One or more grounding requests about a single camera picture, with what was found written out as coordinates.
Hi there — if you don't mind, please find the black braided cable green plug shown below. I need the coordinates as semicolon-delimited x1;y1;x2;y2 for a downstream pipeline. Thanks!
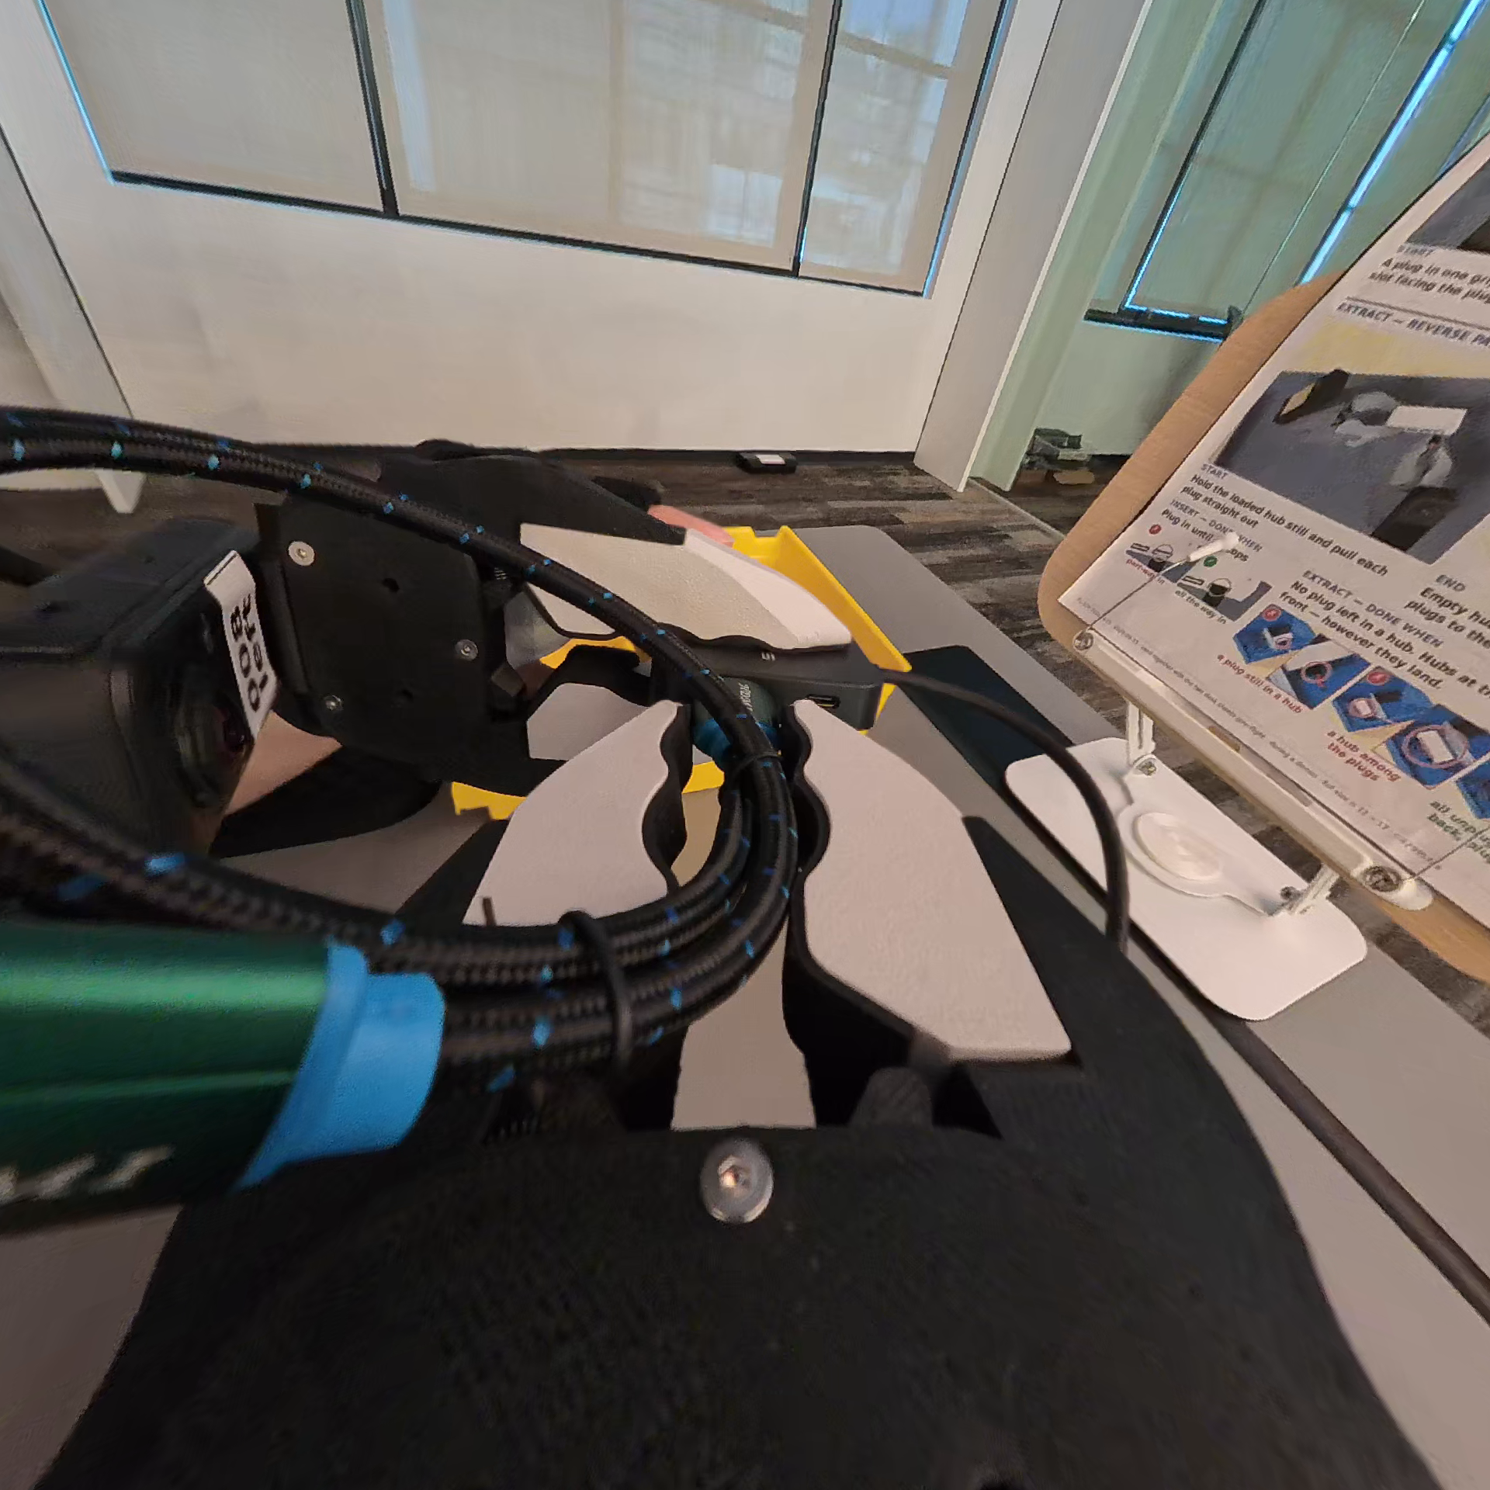
0;408;822;1240

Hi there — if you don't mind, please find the white stand base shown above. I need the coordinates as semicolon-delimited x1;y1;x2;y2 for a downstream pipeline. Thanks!
1006;741;1372;1022

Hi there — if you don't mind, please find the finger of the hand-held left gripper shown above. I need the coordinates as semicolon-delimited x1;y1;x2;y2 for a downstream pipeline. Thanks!
518;525;866;653
536;662;703;772

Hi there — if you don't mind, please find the yellow plastic bin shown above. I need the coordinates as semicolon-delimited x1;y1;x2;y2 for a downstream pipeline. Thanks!
454;525;914;821

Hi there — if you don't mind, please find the instruction sheet on wooden board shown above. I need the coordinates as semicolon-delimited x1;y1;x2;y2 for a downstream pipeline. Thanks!
1042;140;1490;979

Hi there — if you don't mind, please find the thin black cord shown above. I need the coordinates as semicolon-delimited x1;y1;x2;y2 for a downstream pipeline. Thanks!
1212;1013;1490;1323

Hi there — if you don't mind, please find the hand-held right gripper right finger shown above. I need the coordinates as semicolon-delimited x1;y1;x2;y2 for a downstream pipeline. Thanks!
781;711;1077;1073

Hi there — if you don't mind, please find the thin black hub cable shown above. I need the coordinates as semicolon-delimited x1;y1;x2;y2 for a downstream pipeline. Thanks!
898;663;1137;956

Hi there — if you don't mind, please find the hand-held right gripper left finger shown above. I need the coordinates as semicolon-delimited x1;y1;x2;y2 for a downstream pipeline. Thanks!
474;741;712;933

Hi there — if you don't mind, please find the dark flat mat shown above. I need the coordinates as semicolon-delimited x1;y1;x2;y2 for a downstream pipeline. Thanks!
898;695;1097;793

